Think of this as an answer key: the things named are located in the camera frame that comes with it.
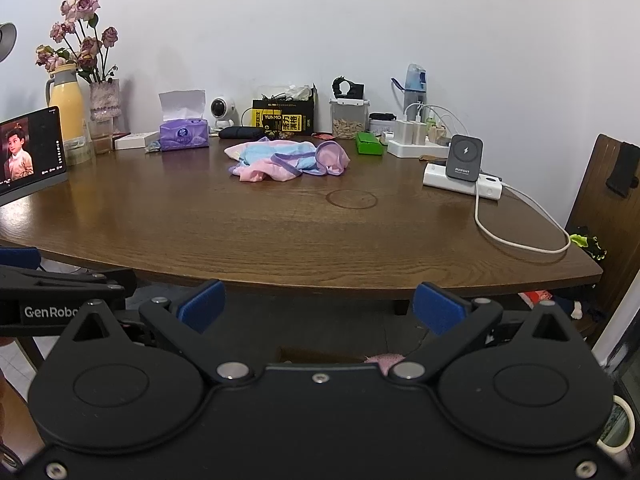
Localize clear lidded bowl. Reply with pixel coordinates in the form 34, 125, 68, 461
62, 135, 95, 166

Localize green black glove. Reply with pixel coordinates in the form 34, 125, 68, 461
570, 227, 607, 261

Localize flat white box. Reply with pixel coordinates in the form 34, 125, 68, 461
114, 131, 161, 151

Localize wooden chair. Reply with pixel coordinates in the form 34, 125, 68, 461
565, 133, 640, 351

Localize blue water bottle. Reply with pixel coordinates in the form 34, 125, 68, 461
391, 64, 430, 111

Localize grey wireless charger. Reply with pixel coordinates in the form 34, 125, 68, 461
446, 134, 485, 181

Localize black pouch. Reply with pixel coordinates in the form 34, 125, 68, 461
219, 126, 266, 141

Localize black watch on holder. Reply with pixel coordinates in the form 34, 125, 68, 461
332, 76, 366, 100

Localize black cloth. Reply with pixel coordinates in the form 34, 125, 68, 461
606, 142, 640, 198

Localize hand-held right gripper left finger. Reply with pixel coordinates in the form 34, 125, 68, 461
57, 280, 252, 384

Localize studio lamp on stand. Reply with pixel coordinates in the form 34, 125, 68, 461
0, 22, 17, 63

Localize white security camera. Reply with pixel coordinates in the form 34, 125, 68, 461
210, 96, 237, 131

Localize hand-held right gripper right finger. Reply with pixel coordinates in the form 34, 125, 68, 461
389, 282, 588, 384

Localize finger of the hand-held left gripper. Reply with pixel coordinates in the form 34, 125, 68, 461
0, 247, 137, 293

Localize pastel pink blue shorts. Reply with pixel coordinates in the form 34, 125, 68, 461
224, 140, 351, 183

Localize black yellow cardboard box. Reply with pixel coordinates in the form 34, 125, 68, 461
251, 85, 318, 136

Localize clear container of nuts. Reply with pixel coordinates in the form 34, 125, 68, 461
329, 97, 371, 140

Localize green box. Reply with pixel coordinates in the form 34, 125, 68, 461
355, 131, 386, 156

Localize clear drinking glass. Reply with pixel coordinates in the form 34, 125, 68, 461
89, 117, 115, 156

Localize purple tissue box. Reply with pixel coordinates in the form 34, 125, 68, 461
158, 91, 210, 152

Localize yellow thermos jug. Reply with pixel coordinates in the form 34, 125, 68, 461
45, 64, 87, 143

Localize white printed trash bin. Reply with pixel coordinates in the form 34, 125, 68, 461
597, 394, 637, 467

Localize white power bank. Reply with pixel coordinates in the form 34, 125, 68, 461
423, 162, 502, 202

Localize thick white cable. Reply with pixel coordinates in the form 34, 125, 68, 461
474, 182, 572, 254

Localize thin white charger cable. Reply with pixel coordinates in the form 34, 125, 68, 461
405, 102, 468, 136

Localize dried pink roses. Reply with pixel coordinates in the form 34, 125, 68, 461
35, 0, 120, 85

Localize pink glass vase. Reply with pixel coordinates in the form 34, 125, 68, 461
90, 78, 121, 122

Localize white power strip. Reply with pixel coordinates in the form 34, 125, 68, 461
387, 137, 451, 160

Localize grey tablet on stand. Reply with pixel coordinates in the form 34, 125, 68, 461
0, 106, 70, 207

